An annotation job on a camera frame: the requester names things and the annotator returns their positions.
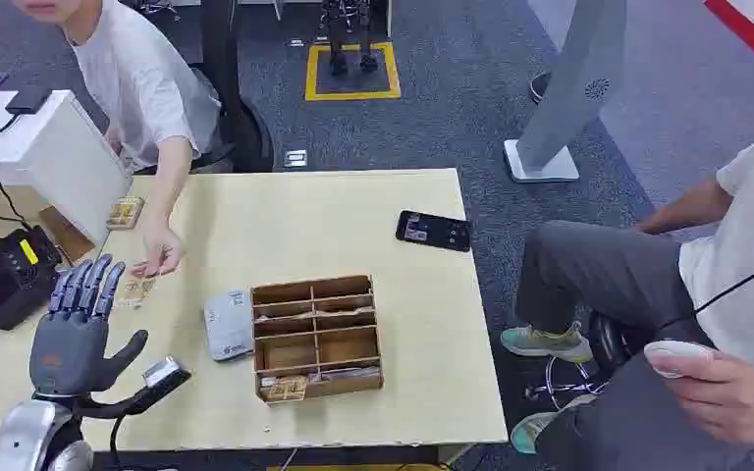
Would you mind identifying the grey pole with white base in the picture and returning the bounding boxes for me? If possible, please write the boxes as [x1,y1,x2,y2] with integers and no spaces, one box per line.
[503,0,629,185]

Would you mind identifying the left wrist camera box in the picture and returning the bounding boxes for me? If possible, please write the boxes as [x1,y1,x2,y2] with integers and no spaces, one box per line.
[140,353,193,400]

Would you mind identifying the seated person in grey trousers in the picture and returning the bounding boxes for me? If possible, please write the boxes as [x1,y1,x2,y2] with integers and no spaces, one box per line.
[500,117,754,471]

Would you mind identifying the yellow floor tape square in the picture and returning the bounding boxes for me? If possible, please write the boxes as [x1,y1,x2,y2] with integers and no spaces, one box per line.
[303,41,403,103]

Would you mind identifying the stack of tan cards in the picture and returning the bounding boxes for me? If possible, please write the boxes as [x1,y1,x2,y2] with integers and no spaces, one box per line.
[105,195,146,232]

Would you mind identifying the green sneaker with tan sole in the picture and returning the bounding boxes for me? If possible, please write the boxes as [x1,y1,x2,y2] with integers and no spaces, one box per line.
[500,321,594,365]
[510,394,583,456]

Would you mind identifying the white cabinet box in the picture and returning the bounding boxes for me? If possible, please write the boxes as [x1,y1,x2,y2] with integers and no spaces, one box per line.
[0,89,134,248]

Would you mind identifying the person's hand over desk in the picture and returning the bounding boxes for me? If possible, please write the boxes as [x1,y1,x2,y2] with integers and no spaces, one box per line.
[132,219,188,280]

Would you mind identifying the black stool with chrome base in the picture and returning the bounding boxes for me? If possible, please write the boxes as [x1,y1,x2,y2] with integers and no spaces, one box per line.
[524,310,638,401]

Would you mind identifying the black smartphone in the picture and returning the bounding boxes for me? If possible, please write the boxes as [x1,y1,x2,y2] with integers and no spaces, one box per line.
[394,209,473,253]

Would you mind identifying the small black flat device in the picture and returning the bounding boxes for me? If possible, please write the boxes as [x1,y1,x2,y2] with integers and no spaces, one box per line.
[4,84,54,117]

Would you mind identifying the pale wooden desk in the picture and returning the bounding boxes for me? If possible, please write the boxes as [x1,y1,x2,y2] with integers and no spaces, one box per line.
[0,168,510,454]

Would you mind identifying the seated person's hand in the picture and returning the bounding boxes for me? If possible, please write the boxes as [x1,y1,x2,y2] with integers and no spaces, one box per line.
[658,349,754,447]

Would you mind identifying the thin black cable on shirt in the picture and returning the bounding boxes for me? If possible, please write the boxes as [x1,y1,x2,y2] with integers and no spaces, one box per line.
[658,251,754,330]

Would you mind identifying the black power supply box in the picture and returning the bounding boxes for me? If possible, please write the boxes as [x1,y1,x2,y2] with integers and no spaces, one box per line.
[0,225,64,332]

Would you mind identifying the black humanoid robot legs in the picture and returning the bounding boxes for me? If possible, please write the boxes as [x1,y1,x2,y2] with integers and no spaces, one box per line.
[320,0,382,75]

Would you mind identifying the red floor strip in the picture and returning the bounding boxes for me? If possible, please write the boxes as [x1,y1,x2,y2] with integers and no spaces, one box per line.
[704,0,754,87]

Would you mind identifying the wooden compartment card box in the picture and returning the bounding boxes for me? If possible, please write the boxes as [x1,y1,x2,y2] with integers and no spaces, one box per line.
[249,274,386,409]

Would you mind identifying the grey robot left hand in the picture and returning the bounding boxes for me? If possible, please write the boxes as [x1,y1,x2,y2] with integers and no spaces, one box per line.
[28,253,150,397]

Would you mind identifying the person in white shirt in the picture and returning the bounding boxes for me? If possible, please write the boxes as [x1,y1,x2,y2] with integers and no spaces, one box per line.
[12,0,224,176]

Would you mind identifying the grey card pack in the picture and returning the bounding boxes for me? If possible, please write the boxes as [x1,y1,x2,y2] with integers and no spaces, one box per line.
[202,288,256,364]

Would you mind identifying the grey card in box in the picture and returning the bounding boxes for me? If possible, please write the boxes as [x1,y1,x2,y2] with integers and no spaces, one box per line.
[316,366,382,383]

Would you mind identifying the white handheld controller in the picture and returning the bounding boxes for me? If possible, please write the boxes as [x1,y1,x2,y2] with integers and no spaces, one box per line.
[642,339,718,381]

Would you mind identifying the thin cards in box slot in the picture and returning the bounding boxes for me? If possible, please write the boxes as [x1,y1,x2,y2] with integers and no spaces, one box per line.
[253,307,376,324]

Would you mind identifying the black shoe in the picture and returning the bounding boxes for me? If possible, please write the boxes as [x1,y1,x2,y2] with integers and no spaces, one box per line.
[528,71,553,106]

